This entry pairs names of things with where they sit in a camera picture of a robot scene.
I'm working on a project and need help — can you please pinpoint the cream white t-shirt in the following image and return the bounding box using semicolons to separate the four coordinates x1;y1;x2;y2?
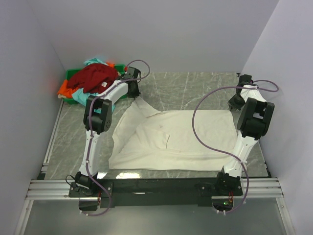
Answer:
109;98;237;171

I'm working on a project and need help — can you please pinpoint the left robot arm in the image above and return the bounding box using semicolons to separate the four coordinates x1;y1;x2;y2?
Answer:
74;67;141;197

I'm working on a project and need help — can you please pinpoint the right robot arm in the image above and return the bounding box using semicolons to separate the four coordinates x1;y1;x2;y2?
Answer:
214;74;275;195

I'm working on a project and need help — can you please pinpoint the green plastic bin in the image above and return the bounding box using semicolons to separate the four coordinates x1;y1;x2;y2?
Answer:
59;63;126;105

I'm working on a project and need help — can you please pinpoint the dark red t-shirt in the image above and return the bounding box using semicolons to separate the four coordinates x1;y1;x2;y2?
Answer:
67;63;120;96

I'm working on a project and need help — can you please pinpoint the teal t-shirt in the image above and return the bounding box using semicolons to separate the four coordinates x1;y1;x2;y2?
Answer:
67;58;118;106

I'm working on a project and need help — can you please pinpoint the orange t-shirt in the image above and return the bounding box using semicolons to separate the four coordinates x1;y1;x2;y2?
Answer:
57;62;115;98

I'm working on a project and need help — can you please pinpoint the black base crossbar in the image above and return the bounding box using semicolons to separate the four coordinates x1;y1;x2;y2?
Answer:
68;176;243;212

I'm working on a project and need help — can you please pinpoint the aluminium frame rail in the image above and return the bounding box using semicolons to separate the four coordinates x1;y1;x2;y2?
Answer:
25;178;284;200

